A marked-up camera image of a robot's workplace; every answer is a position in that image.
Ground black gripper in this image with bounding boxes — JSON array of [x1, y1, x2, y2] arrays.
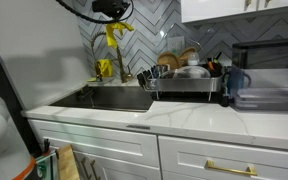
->
[[92, 0, 132, 25]]

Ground gold spring kitchen faucet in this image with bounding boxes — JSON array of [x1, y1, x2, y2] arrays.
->
[[89, 31, 136, 84]]

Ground round wooden plate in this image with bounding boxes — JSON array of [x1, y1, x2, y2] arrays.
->
[[157, 51, 181, 71], [178, 47, 197, 66]]

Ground dark steel sink basin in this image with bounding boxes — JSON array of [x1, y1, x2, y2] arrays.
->
[[49, 84, 155, 113]]

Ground dark sink corner caddy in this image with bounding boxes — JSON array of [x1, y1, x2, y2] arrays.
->
[[76, 85, 96, 101]]

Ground white plastic bowl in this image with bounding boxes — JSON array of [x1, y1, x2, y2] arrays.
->
[[173, 65, 212, 80]]

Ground clear baby bottle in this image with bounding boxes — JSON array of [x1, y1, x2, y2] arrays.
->
[[187, 51, 202, 79]]

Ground steel dish rack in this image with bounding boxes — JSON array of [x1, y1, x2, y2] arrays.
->
[[137, 63, 225, 101]]

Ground black utensil holder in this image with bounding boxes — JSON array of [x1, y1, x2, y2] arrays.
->
[[206, 51, 224, 78]]

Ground white lower cabinet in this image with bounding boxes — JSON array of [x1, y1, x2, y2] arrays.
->
[[27, 118, 288, 180]]

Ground blue pitcher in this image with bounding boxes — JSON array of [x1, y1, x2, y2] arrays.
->
[[222, 66, 252, 99]]

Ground small black container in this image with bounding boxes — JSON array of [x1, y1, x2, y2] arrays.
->
[[220, 94, 231, 108]]

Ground wooden cutting board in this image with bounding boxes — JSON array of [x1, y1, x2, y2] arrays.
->
[[56, 143, 81, 180]]

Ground black countertop appliance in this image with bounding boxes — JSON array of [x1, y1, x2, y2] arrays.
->
[[232, 37, 288, 94]]

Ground clear plastic panel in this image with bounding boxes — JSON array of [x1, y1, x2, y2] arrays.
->
[[247, 68, 288, 90]]

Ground clear stacked trays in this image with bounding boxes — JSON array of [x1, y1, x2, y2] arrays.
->
[[233, 87, 288, 112]]

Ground white wall outlet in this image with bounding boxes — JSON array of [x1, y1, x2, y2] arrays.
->
[[167, 35, 186, 56]]

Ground black clamp handle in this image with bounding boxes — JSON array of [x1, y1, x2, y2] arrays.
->
[[43, 138, 51, 157]]

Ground bronze cabinet door handle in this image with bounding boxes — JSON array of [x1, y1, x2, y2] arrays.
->
[[89, 159, 101, 180], [80, 157, 92, 180]]

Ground gold drawer handle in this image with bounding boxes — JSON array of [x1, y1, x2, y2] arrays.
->
[[205, 159, 258, 177]]

